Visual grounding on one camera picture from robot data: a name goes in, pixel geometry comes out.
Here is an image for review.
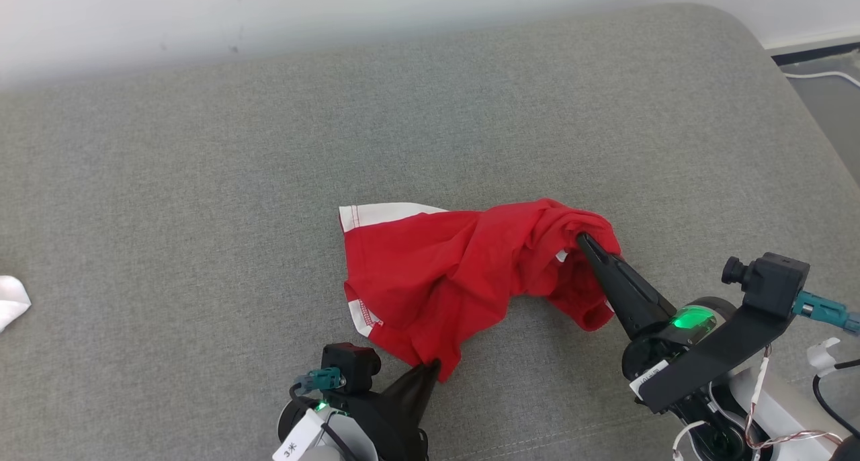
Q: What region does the grey fabric sofa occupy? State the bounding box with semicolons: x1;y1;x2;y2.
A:
0;3;860;461

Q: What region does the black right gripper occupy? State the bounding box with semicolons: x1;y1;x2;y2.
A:
576;233;738;384

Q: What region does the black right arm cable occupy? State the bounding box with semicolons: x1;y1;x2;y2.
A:
812;358;860;442

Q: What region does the white paper cable tag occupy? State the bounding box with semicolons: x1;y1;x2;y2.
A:
272;409;325;461

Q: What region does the black right camera bracket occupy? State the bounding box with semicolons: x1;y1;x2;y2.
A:
635;303;793;415

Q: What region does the teal left camera connector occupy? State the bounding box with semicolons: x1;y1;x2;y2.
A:
294;368;347;393

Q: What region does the white cable clip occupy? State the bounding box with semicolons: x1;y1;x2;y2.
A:
806;338;842;378

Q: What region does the red white sports jersey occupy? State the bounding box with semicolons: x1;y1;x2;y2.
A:
0;276;32;333

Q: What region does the red shorts white stripe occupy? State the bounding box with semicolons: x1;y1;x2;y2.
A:
338;198;622;383

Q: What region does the twisted red white wire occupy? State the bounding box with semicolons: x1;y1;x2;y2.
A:
742;343;844;452

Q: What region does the teal right camera connector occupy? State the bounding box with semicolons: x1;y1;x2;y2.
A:
793;292;860;334

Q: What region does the black left camera cable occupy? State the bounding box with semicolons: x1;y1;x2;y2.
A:
290;384;367;461

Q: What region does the teal camera connector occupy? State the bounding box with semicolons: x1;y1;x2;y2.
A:
294;368;347;393
793;292;860;334

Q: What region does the white floor cable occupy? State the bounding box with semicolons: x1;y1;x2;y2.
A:
783;70;860;89

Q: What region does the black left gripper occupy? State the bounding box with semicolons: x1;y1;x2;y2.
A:
279;359;442;461

